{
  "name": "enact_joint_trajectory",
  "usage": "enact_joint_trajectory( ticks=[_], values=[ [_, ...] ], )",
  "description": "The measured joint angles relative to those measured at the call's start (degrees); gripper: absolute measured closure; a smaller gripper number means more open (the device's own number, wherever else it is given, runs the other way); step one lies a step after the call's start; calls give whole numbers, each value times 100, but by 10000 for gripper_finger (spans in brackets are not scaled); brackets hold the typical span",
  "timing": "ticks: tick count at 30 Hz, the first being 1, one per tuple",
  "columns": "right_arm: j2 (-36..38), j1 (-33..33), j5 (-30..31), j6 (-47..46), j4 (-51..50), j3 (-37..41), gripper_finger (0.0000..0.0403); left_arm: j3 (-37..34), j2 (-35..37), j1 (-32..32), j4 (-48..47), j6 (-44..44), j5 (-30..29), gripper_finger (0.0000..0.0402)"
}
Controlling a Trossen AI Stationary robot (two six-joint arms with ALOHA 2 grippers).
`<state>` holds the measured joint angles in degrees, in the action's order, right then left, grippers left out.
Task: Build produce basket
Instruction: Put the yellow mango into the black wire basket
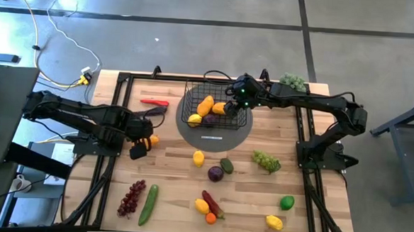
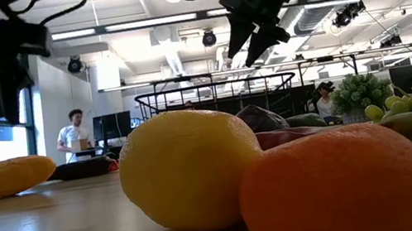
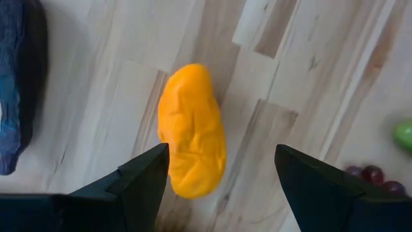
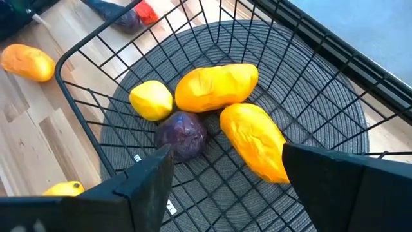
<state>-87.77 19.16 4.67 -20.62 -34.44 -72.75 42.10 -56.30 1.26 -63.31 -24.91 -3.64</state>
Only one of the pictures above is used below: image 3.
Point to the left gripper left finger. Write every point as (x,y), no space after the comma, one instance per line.
(128,199)

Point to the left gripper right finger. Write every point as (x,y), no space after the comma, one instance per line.
(322,199)

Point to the red grape bunch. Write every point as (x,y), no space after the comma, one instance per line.
(373,175)

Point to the orange-yellow mango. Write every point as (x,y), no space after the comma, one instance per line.
(193,129)

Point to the green cucumber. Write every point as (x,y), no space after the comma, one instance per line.
(404,135)

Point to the dark blue cloth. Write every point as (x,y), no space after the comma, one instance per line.
(13,80)

